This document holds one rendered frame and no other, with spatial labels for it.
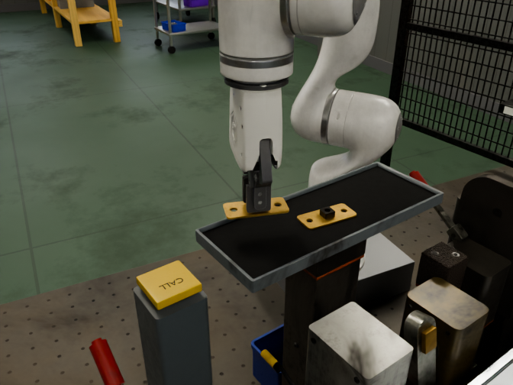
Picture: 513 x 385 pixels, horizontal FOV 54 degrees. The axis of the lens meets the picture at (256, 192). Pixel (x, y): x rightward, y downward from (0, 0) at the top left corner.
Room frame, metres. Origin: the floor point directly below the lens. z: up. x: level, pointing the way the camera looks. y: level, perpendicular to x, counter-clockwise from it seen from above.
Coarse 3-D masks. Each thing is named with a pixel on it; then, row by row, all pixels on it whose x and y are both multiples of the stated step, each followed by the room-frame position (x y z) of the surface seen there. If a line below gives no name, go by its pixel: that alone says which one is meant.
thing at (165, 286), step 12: (168, 264) 0.51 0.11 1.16; (180, 264) 0.51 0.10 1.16; (144, 276) 0.49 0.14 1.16; (156, 276) 0.49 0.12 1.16; (168, 276) 0.49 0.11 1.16; (180, 276) 0.49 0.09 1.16; (192, 276) 0.49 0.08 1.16; (144, 288) 0.47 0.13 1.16; (156, 288) 0.46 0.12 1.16; (168, 288) 0.46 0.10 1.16; (180, 288) 0.46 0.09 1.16; (192, 288) 0.47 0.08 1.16; (156, 300) 0.44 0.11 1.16; (168, 300) 0.45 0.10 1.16
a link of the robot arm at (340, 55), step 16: (368, 0) 0.95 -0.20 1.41; (368, 16) 0.95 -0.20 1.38; (352, 32) 0.95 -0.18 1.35; (368, 32) 0.96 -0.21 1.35; (336, 48) 0.96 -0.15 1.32; (352, 48) 0.95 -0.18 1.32; (368, 48) 0.97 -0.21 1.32; (320, 64) 0.99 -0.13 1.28; (336, 64) 0.96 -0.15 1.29; (352, 64) 0.97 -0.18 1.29; (320, 80) 0.98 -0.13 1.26; (336, 80) 1.01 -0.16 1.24; (304, 96) 0.99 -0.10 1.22; (320, 96) 0.99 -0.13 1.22; (304, 112) 0.99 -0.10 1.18; (320, 112) 0.98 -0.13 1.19; (304, 128) 0.99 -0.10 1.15; (320, 128) 0.98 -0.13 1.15
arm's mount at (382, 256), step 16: (368, 240) 1.09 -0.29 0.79; (384, 240) 1.09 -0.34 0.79; (368, 256) 1.02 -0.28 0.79; (384, 256) 1.02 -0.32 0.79; (400, 256) 1.02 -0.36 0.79; (368, 272) 0.96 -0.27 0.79; (384, 272) 0.96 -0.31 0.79; (400, 272) 0.98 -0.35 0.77; (368, 288) 0.94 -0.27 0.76; (384, 288) 0.96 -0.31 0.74; (400, 288) 0.99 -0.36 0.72; (368, 304) 0.94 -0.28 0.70
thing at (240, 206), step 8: (272, 200) 0.59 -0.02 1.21; (280, 200) 0.59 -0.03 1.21; (224, 208) 0.57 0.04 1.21; (232, 208) 0.57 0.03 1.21; (240, 208) 0.57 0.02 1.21; (272, 208) 0.57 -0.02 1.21; (280, 208) 0.57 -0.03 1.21; (288, 208) 0.57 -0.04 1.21; (232, 216) 0.55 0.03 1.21; (240, 216) 0.55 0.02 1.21; (248, 216) 0.55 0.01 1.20; (256, 216) 0.56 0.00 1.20
